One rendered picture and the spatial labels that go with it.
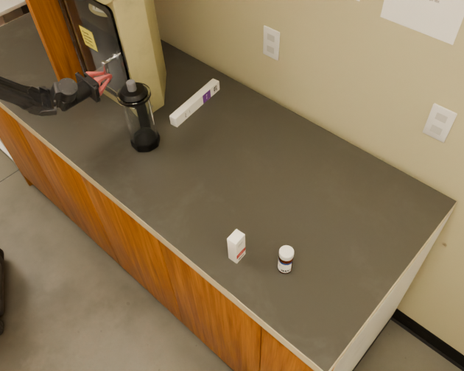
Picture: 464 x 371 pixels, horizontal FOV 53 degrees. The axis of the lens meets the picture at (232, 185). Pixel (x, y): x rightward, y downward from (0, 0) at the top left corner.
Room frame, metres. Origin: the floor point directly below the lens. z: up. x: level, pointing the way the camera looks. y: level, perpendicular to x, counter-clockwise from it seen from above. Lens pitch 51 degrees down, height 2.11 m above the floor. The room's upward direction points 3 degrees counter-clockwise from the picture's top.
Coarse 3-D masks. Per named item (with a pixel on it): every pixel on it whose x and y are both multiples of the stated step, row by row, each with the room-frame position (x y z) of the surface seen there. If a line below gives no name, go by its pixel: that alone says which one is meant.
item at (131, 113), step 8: (120, 88) 1.19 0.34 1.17; (128, 104) 1.11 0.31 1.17; (144, 104) 1.14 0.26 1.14; (128, 112) 1.13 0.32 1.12; (136, 112) 1.12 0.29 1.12; (144, 112) 1.13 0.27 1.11; (128, 120) 1.13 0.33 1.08; (136, 120) 1.12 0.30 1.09; (144, 120) 1.13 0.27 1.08; (152, 120) 1.15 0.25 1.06; (128, 128) 1.15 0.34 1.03; (136, 128) 1.12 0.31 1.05; (144, 128) 1.13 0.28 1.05; (152, 128) 1.14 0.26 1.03; (136, 136) 1.12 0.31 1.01; (144, 136) 1.12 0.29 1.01; (152, 136) 1.14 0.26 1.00; (136, 144) 1.13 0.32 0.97; (144, 144) 1.12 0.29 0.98
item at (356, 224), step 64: (0, 64) 1.69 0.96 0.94; (192, 64) 1.61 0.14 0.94; (64, 128) 1.26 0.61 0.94; (192, 128) 1.23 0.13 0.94; (256, 128) 1.21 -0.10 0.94; (320, 128) 1.19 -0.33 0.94; (128, 192) 0.94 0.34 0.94; (192, 192) 0.93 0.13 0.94; (256, 192) 0.91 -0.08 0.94; (320, 192) 0.90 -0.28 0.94; (384, 192) 0.89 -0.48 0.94; (192, 256) 0.69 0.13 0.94; (256, 256) 0.68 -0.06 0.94; (320, 256) 0.67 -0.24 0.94; (384, 256) 0.66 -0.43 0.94; (256, 320) 0.50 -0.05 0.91; (320, 320) 0.48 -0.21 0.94
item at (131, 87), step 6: (126, 84) 1.19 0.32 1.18; (132, 84) 1.16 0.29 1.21; (138, 84) 1.19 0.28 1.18; (120, 90) 1.17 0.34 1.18; (126, 90) 1.16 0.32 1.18; (132, 90) 1.15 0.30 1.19; (138, 90) 1.16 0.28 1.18; (144, 90) 1.16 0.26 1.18; (120, 96) 1.15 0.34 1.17; (126, 96) 1.13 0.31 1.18; (132, 96) 1.13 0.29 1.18; (138, 96) 1.13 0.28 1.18; (144, 96) 1.14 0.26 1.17
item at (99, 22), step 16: (64, 0) 1.47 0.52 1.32; (80, 0) 1.39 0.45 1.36; (80, 16) 1.42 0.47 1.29; (96, 16) 1.34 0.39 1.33; (112, 16) 1.28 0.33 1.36; (80, 32) 1.44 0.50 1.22; (96, 32) 1.36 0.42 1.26; (112, 32) 1.29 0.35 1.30; (80, 48) 1.47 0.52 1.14; (96, 48) 1.39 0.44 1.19; (112, 48) 1.31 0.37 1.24; (96, 64) 1.41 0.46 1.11; (112, 64) 1.33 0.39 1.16; (112, 80) 1.36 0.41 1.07
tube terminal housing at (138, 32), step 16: (112, 0) 1.29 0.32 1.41; (128, 0) 1.32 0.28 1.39; (144, 0) 1.38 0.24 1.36; (128, 16) 1.32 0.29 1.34; (144, 16) 1.36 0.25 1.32; (128, 32) 1.31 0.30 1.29; (144, 32) 1.35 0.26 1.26; (128, 48) 1.30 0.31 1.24; (144, 48) 1.34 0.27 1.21; (160, 48) 1.51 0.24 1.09; (128, 64) 1.29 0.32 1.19; (144, 64) 1.33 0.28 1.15; (160, 64) 1.45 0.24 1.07; (144, 80) 1.32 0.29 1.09; (160, 80) 1.38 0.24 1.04; (112, 96) 1.41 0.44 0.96; (160, 96) 1.36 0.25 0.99
